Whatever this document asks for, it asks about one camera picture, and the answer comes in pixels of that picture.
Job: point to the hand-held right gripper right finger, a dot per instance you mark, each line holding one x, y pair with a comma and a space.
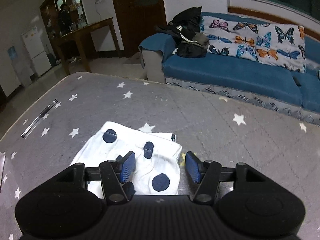
193, 167

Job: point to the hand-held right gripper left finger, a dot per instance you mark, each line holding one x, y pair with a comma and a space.
127, 166

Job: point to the white navy polka dot pants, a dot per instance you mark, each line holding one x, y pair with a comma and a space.
100, 150

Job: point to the grey star print tablecloth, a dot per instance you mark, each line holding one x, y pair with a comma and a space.
200, 120

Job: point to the blue sofa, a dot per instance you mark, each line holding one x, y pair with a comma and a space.
225, 75

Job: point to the black ballpoint pen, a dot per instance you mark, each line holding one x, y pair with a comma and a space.
37, 120

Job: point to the olive grey cloth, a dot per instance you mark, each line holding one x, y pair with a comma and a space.
198, 40

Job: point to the black remote control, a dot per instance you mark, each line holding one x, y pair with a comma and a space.
296, 80

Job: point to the long butterfly print pillow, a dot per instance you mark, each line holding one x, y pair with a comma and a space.
232, 37

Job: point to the brown wooden table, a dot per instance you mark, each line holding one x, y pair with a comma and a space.
82, 30

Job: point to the black jacket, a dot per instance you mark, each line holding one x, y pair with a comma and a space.
185, 22

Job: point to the white refrigerator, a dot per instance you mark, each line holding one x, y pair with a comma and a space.
35, 50

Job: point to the dark wooden door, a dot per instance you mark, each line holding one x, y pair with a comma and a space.
140, 17

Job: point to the white water dispenser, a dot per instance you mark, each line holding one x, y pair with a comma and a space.
17, 65

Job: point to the square butterfly print pillow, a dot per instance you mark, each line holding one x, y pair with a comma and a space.
282, 45

